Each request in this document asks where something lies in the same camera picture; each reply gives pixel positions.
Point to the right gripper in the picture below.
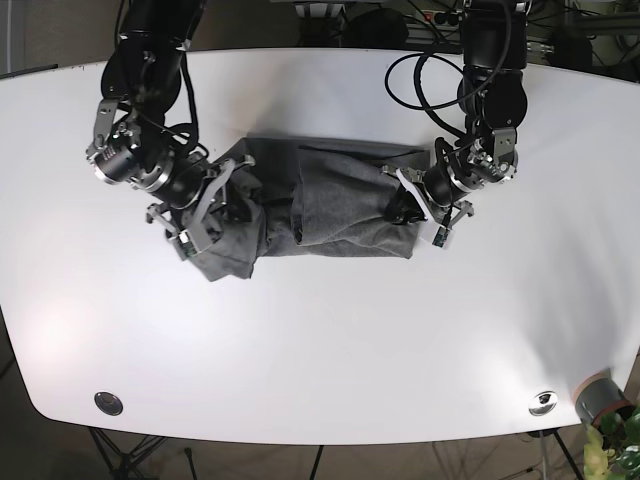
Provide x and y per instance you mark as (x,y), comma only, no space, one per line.
(195,194)

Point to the right silver table grommet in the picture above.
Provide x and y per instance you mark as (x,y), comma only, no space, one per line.
(542,403)

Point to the silver table grommet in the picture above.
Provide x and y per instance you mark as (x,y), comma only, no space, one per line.
(108,403)
(542,403)

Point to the black table leg frame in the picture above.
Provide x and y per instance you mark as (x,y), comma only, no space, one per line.
(125,465)

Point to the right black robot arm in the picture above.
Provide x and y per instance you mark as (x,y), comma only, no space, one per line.
(146,132)

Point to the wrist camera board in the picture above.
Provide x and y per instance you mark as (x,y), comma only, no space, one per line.
(442,236)
(190,243)

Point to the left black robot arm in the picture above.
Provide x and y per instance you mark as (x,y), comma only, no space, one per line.
(489,106)

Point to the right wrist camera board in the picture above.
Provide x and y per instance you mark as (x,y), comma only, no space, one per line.
(190,243)

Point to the grey plant pot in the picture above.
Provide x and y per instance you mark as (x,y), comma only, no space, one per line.
(599,395)

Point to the dark grey T-shirt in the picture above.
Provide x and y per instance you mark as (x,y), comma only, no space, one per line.
(309,196)

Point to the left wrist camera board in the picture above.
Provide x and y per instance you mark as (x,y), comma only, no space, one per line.
(442,236)

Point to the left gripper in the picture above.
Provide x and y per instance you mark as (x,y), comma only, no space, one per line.
(425,196)

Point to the green potted plant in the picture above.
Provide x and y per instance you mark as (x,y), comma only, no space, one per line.
(612,448)

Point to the left silver table grommet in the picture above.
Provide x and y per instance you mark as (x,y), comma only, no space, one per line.
(108,403)

